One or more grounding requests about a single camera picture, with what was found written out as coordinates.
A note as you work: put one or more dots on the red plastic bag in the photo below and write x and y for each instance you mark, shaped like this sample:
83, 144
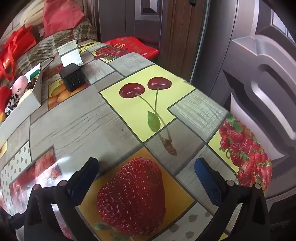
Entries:
136, 46

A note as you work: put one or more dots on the red apple plush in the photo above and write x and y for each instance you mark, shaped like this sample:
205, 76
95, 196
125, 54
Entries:
4, 97

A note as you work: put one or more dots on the plaid blanket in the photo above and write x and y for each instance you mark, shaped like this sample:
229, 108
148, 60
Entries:
62, 37

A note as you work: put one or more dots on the black cube power socket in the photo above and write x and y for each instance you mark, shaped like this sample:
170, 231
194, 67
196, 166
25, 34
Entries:
72, 77

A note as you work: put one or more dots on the cream ribbed plush pillow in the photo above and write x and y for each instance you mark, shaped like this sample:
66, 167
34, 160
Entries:
32, 14

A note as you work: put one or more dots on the white cardboard box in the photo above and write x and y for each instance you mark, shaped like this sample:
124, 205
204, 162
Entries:
20, 115

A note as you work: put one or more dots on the shiny red tote bag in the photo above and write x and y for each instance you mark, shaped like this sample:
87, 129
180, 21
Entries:
16, 44

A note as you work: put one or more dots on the zebra print scrunchie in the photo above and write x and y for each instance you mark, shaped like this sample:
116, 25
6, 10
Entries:
11, 103

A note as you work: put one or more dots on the fruit print tablecloth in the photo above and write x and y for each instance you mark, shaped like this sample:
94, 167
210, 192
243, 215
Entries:
81, 125

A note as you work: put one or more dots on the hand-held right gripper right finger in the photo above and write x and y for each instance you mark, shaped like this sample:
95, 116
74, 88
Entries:
207, 183

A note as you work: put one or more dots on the dark red cloth bag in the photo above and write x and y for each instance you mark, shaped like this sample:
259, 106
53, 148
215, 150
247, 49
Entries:
62, 16

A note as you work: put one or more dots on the metal panelled door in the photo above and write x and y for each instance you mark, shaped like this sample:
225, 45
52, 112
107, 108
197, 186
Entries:
254, 69
129, 23

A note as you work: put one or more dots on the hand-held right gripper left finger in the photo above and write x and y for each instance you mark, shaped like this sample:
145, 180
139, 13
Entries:
83, 183

